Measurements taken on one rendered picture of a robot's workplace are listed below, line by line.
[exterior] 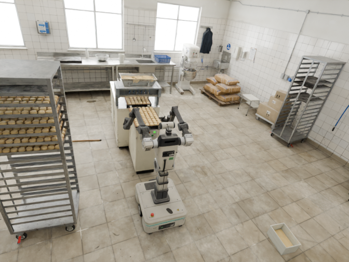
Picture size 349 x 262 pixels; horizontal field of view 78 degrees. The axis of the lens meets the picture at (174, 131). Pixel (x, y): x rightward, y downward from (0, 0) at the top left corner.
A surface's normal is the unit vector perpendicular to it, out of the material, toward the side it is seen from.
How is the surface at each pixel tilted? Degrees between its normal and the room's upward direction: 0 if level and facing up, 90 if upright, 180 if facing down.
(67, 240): 0
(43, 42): 90
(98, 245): 0
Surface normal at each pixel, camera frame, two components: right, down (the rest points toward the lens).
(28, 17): 0.42, 0.51
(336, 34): -0.90, 0.13
